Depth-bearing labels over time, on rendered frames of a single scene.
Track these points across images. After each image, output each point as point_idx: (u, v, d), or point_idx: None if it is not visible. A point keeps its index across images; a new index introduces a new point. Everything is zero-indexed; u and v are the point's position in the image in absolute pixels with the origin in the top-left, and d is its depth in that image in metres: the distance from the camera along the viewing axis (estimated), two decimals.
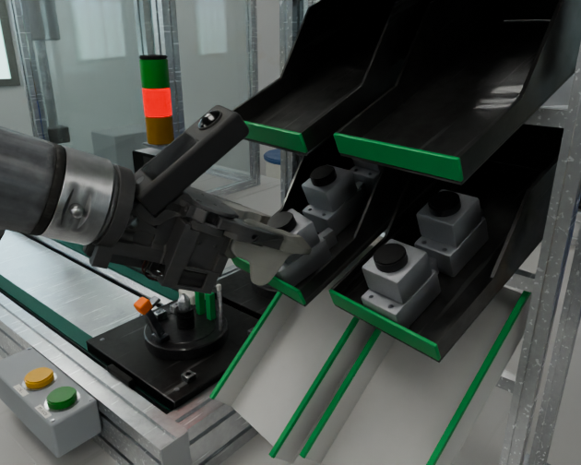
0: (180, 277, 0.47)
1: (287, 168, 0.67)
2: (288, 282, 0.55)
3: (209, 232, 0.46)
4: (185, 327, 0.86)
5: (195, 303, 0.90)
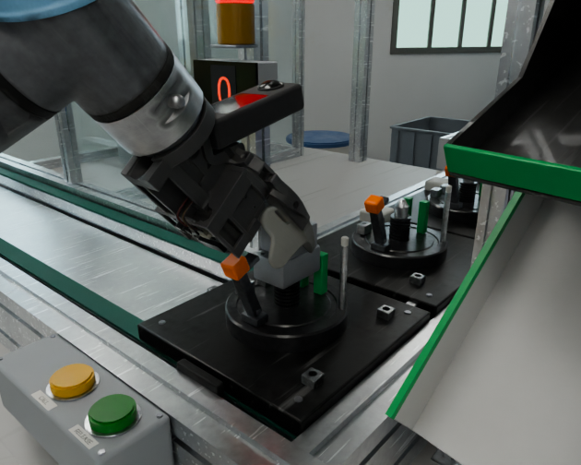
0: (220, 227, 0.43)
1: (518, 10, 0.38)
2: (286, 280, 0.53)
3: (258, 186, 0.45)
4: (289, 304, 0.57)
5: None
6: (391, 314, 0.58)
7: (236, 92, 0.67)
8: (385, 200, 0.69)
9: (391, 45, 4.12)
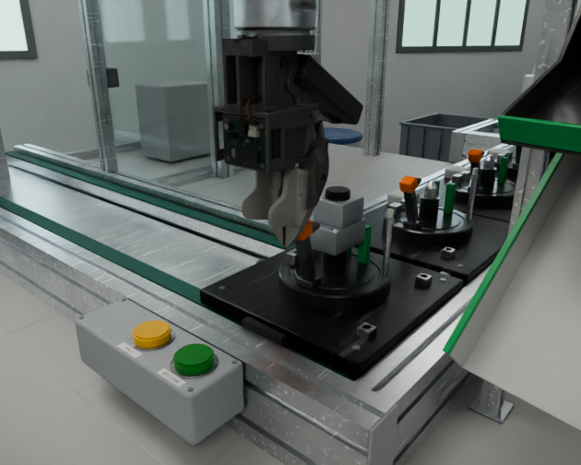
0: (272, 130, 0.45)
1: (556, 4, 0.44)
2: (337, 246, 0.59)
3: (310, 133, 0.49)
4: (337, 271, 0.63)
5: None
6: (429, 280, 0.65)
7: None
8: (418, 181, 0.75)
9: (397, 44, 4.18)
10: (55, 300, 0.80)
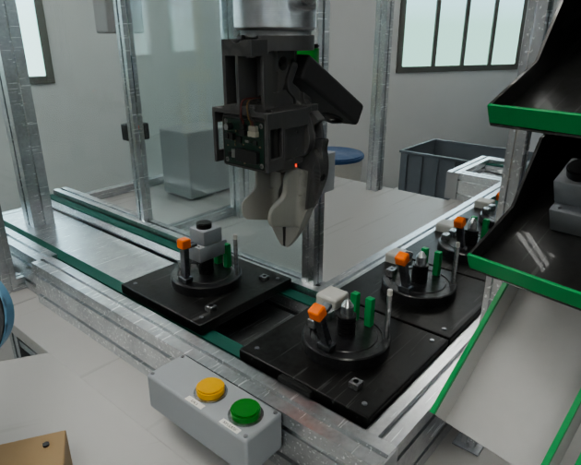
0: (272, 131, 0.45)
1: (511, 161, 0.61)
2: (202, 257, 0.97)
3: (310, 133, 0.49)
4: (207, 272, 1.01)
5: None
6: (266, 279, 1.02)
7: None
8: (327, 307, 0.74)
9: (397, 65, 4.35)
10: (116, 347, 0.97)
